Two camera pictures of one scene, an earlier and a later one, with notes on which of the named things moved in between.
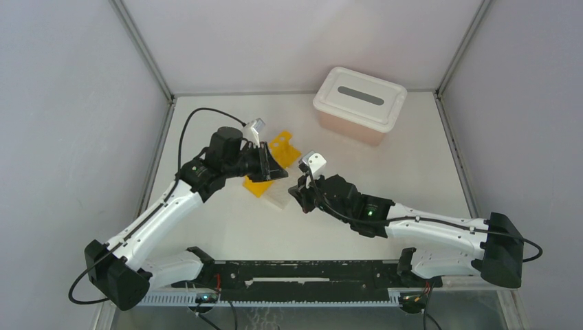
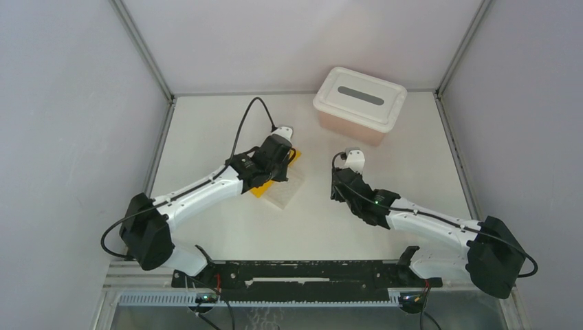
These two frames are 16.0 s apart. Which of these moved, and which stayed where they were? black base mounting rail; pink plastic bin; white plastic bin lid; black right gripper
Moved: black right gripper
Stayed: pink plastic bin; white plastic bin lid; black base mounting rail
